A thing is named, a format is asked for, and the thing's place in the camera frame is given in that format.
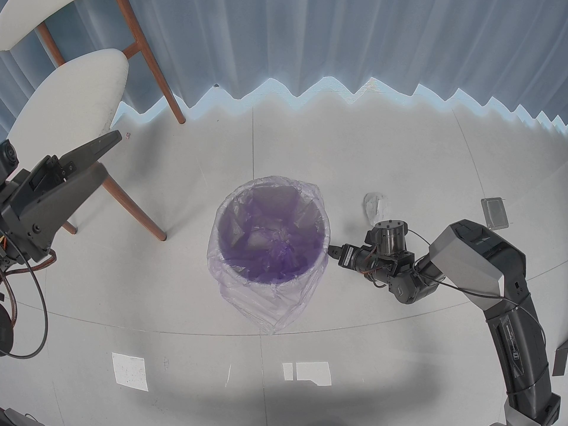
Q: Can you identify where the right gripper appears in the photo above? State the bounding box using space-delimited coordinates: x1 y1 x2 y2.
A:
327 243 378 276

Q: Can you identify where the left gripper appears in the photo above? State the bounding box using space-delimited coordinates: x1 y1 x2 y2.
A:
0 130 122 261

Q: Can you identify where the white paper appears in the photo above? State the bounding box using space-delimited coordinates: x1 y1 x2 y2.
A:
364 192 393 227

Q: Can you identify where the purple plastic bag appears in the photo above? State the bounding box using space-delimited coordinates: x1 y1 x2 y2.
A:
207 176 331 336

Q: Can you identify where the white trash bin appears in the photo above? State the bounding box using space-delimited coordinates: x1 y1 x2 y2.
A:
209 178 331 323

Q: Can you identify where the white cushioned wooden chair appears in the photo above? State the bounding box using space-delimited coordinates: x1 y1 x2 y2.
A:
0 0 186 242

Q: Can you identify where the pale blue curtain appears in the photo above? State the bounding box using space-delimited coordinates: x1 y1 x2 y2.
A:
0 0 568 128

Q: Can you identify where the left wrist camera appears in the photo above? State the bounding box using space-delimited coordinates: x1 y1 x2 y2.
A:
0 139 22 181

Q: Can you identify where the black cable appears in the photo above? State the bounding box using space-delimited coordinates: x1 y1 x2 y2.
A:
0 256 49 358
406 228 547 343

